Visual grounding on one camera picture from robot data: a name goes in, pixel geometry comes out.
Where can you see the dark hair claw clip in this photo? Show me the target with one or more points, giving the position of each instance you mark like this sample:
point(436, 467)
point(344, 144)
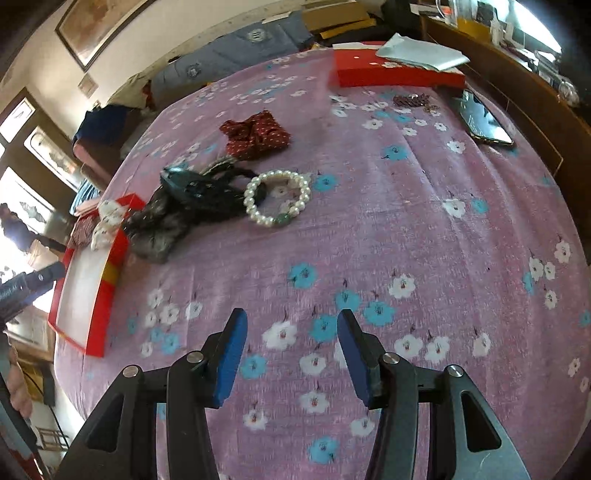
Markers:
point(179, 182)

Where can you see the brown cardboard box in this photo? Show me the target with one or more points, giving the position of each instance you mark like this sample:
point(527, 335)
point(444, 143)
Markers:
point(337, 16)

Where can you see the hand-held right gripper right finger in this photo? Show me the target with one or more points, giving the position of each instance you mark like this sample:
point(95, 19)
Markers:
point(353, 355)

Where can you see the grey furry scrunchie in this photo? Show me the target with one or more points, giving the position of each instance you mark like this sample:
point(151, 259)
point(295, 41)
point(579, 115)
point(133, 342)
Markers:
point(154, 226)

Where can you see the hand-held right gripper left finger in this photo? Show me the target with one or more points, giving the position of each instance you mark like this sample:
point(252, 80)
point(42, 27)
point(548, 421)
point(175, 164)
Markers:
point(229, 360)

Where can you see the framed wall picture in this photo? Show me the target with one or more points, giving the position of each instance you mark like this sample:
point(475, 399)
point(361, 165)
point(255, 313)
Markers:
point(99, 27)

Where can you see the dark blue folded cloth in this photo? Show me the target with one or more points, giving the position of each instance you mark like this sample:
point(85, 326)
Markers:
point(104, 124)

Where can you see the wooden glass door cabinet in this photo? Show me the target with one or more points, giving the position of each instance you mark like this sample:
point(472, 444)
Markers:
point(32, 152)

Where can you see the black smartphone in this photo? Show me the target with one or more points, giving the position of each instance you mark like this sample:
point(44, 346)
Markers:
point(485, 117)

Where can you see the small wall plaque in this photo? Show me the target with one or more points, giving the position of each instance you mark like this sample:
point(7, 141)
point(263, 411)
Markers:
point(87, 85)

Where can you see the mauve scrunchie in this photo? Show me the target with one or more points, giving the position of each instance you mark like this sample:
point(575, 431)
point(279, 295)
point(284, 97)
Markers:
point(82, 230)

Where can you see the person's left hand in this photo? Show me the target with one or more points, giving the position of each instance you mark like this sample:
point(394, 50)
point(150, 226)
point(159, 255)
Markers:
point(19, 383)

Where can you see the red gift box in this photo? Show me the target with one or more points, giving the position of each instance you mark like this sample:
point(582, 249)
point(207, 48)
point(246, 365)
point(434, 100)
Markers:
point(81, 286)

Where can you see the pink folded blanket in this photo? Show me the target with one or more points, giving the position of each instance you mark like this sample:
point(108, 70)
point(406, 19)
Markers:
point(94, 159)

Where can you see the dark red beaded hair clip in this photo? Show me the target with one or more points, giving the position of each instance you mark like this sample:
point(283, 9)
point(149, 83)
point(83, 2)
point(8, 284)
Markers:
point(411, 100)

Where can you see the white folded paper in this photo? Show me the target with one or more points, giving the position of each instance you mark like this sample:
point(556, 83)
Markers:
point(420, 53)

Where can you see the pink floral bedsheet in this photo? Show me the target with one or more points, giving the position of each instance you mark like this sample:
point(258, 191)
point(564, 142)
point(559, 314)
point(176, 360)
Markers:
point(392, 221)

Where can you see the blue grey quilt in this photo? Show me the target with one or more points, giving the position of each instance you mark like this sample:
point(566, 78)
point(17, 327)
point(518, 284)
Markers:
point(231, 55)

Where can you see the striped folded cloth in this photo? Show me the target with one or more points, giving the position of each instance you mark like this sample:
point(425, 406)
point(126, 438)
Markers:
point(85, 198)

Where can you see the white floral scrunchie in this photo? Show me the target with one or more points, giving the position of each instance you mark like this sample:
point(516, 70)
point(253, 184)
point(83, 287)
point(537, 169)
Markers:
point(105, 224)

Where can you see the red gift box lid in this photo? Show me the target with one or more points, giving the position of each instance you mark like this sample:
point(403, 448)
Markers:
point(392, 74)

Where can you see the red polka dot scrunchie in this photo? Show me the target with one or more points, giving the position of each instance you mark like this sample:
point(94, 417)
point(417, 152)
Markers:
point(256, 134)

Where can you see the wooden headboard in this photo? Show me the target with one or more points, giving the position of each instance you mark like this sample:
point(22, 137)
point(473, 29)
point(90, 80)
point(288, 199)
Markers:
point(521, 92)

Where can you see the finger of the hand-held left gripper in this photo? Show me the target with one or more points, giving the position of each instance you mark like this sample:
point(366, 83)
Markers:
point(48, 274)

